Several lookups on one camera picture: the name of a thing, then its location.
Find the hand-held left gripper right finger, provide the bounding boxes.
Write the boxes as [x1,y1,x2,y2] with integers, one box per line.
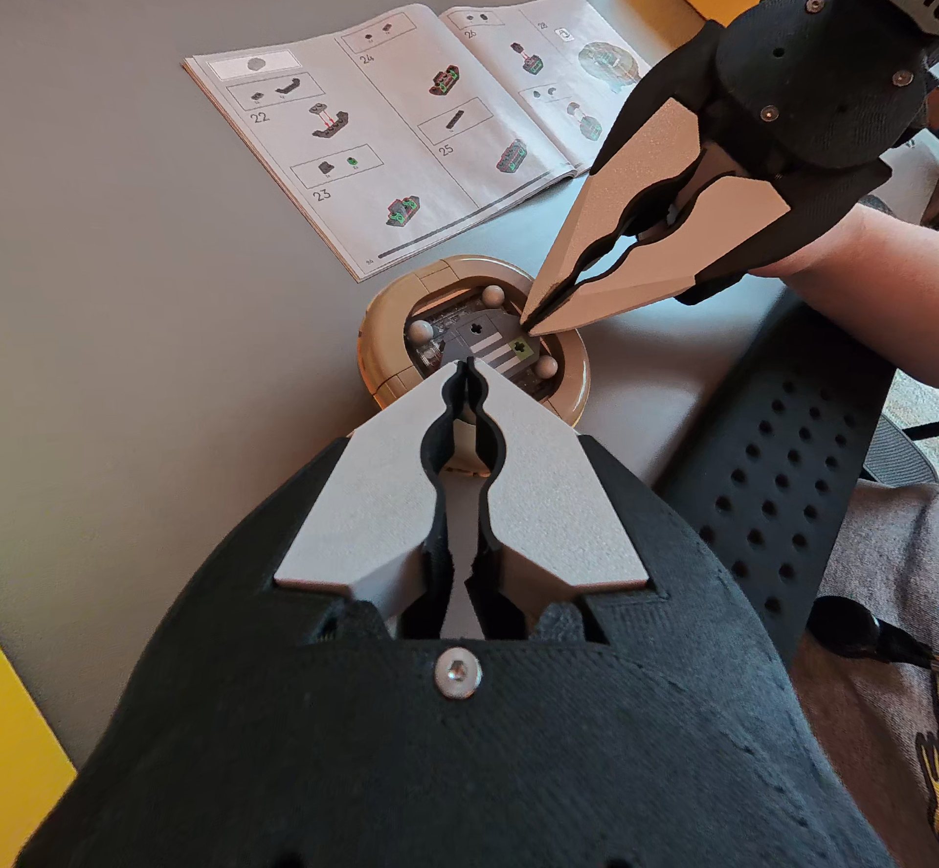
[468,356,651,628]

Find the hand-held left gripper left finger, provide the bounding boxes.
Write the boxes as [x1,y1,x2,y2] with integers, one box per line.
[273,359,470,621]

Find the person's right forearm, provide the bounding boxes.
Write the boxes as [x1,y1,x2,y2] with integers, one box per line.
[748,199,939,386]

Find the grey desk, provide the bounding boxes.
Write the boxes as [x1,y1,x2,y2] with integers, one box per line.
[0,0,815,766]

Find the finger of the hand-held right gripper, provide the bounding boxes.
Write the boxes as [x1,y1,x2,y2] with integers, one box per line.
[518,98,707,326]
[523,173,795,337]

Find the person's grey printed shirt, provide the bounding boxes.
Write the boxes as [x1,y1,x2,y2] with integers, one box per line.
[788,475,939,868]

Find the tan round brick pot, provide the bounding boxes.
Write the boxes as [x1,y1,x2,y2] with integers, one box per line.
[357,254,591,430]

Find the open instruction booklet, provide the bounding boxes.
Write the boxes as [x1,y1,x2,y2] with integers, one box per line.
[182,0,655,284]

